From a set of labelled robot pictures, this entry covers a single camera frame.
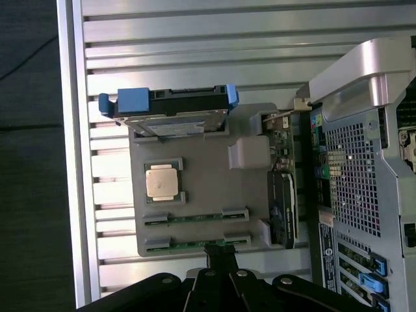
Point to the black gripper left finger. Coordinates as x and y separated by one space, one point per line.
169 292

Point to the hard disk in blue caddy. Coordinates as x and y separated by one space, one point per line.
182 127

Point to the black graphics card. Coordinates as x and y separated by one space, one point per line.
283 208

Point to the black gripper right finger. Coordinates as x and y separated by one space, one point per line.
260 292

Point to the grey plastic parts rack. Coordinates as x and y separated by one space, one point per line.
208 182

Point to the green RAM stick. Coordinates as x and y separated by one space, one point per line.
188 246
195 218

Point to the blue expansion slot latch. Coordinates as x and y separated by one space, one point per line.
373 283
384 305
378 261

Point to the silver CPU chip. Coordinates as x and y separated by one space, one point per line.
162 182

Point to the grey metal PC case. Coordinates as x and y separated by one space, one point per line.
354 182

